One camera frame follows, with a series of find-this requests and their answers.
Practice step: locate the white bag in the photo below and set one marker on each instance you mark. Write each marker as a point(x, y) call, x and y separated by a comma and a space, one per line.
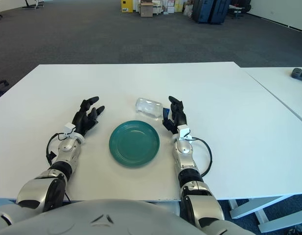
point(188, 11)

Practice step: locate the blue suitcase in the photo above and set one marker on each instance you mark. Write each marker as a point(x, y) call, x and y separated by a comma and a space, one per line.
point(219, 11)

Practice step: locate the green round plate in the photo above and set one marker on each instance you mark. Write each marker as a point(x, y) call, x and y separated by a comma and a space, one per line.
point(133, 144)

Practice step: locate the dark grey handheld device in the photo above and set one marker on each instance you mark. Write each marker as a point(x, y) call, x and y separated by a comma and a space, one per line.
point(300, 74)

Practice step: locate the brown cardboard box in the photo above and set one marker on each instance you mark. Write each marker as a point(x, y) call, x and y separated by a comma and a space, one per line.
point(146, 10)

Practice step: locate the white cartons pile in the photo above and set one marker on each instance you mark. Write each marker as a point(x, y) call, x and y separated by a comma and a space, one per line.
point(168, 6)

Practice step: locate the white table leg frame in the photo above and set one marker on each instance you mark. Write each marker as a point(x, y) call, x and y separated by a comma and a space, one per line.
point(241, 208)

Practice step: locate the clear plastic bottle blue cap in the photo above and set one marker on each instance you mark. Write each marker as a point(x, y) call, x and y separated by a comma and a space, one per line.
point(148, 106)

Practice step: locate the black floor stand base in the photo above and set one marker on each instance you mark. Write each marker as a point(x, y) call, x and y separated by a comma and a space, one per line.
point(33, 4)

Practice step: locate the yellow box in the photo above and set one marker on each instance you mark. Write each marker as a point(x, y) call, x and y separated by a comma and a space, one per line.
point(126, 5)

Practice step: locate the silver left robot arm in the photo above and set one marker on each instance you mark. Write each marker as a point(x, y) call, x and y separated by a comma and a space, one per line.
point(65, 151)

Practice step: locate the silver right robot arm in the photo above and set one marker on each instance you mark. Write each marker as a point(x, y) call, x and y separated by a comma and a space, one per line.
point(183, 151)

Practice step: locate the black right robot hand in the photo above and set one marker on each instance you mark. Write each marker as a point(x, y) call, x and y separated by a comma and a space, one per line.
point(178, 115)

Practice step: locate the black suitcase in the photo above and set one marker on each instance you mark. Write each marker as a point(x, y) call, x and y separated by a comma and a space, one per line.
point(201, 11)

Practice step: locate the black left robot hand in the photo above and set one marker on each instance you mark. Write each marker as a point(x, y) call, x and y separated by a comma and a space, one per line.
point(83, 120)

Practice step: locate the grey robot torso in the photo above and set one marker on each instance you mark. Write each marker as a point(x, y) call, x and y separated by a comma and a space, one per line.
point(104, 220)

